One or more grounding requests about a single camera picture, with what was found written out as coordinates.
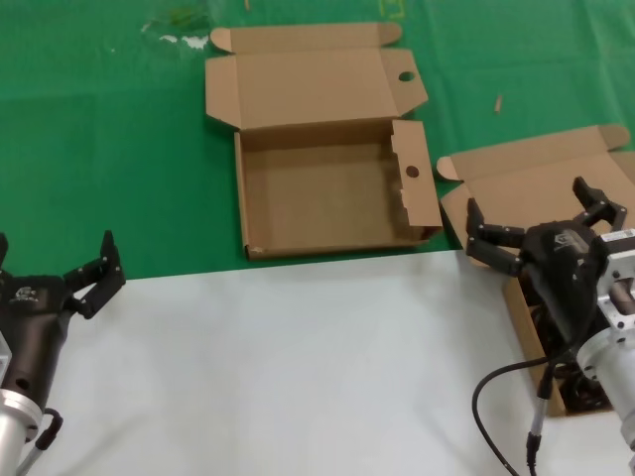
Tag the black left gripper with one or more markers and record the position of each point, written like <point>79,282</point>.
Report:
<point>35,317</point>

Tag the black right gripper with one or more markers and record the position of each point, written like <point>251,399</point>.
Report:
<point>560,268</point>

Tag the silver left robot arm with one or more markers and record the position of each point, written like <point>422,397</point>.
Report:
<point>15,426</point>

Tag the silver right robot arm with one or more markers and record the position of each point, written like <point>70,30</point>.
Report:
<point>615,382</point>

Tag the cardboard box with round holes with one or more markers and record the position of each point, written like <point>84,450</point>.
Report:
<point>317,193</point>

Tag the green table mat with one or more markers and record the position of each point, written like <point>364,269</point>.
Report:
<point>99,149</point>

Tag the small wooden stick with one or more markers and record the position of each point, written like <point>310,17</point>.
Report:
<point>498,104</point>

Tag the white debris scraps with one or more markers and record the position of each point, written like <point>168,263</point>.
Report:
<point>193,41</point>

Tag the clear plastic scrap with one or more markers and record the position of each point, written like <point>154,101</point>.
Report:
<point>181,17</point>

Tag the silver right wrist bracket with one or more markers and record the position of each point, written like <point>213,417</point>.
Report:
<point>617,268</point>

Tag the silver wrist bracket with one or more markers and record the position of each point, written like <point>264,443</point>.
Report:
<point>617,268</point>
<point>4,359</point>

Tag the silver left wrist bracket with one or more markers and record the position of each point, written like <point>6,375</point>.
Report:
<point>4,359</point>

